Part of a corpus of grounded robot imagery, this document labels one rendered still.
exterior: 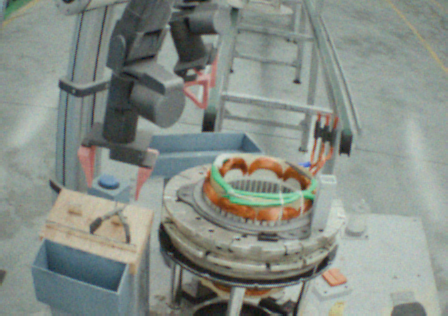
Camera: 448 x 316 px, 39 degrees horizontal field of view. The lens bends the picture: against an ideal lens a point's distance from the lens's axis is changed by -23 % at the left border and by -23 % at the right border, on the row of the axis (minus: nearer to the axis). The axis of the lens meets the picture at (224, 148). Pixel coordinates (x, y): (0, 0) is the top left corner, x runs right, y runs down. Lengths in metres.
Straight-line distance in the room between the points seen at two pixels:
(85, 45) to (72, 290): 0.63
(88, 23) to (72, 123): 0.23
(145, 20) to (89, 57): 0.53
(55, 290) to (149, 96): 0.36
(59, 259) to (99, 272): 0.08
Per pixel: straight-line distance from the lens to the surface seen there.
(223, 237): 1.22
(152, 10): 1.04
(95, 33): 1.54
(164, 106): 1.05
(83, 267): 1.20
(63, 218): 1.27
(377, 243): 1.92
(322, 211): 1.27
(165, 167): 1.54
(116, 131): 1.13
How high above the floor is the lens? 1.70
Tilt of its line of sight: 23 degrees down
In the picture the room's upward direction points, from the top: 8 degrees clockwise
